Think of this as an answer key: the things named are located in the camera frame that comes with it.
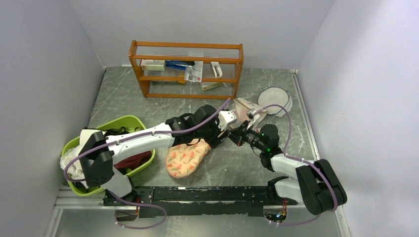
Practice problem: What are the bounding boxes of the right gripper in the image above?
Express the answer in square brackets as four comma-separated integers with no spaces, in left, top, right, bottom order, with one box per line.
[229,120,266,152]

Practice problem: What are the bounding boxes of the floral pink laundry bag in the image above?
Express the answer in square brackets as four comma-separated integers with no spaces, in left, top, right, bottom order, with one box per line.
[165,139,211,179]

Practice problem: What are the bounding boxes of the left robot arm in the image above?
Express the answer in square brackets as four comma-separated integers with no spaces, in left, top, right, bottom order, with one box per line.
[79,105,237,205]

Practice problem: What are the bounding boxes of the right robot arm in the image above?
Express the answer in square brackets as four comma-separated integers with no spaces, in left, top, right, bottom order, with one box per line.
[229,121,347,215]

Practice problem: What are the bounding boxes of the white mesh laundry bag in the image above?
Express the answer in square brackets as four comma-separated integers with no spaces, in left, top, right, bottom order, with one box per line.
[230,98,262,129]

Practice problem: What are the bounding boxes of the flat round mesh bag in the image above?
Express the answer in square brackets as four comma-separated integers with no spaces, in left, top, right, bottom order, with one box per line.
[257,86,293,117]

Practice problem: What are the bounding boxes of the dark red bra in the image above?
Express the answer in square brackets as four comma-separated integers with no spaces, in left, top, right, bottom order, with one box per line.
[114,151,152,170]

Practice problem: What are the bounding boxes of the black bra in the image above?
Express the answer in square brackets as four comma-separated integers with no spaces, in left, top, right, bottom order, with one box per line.
[104,126,129,137]

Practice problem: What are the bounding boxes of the box on lower shelf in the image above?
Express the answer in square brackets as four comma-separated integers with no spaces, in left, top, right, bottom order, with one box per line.
[200,82,223,91]

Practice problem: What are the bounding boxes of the white device on shelf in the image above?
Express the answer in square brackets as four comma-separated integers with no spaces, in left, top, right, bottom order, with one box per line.
[210,62,223,79]

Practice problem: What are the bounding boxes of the paper leaflet on shelf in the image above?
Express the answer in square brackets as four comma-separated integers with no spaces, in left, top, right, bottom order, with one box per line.
[184,61,204,82]

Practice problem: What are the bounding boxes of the blue item on shelf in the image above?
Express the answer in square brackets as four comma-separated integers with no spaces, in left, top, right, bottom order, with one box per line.
[165,60,195,71]

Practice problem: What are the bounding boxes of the orange wooden shelf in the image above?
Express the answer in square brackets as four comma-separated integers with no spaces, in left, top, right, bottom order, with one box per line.
[128,40,244,99]

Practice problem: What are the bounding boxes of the white box on shelf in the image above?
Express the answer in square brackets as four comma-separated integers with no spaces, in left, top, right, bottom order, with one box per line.
[140,59,166,71]

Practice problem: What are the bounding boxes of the white cloth in basket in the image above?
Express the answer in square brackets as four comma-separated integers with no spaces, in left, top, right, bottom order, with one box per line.
[60,129,99,189]

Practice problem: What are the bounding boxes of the green plastic basket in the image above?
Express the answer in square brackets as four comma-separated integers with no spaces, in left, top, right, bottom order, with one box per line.
[60,115,156,197]

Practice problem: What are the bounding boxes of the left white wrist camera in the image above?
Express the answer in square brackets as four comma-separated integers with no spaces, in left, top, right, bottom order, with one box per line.
[218,111,237,131]

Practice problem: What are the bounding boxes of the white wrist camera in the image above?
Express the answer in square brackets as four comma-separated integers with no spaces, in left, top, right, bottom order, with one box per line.
[246,109,267,128]
[218,111,237,131]

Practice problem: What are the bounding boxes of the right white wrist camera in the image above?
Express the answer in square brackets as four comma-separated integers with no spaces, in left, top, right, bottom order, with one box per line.
[246,109,267,128]

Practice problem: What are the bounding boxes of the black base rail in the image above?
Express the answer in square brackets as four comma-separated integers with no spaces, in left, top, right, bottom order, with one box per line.
[103,186,297,218]

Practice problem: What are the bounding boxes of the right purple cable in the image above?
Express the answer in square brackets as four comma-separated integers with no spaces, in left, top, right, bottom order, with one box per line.
[252,104,339,213]

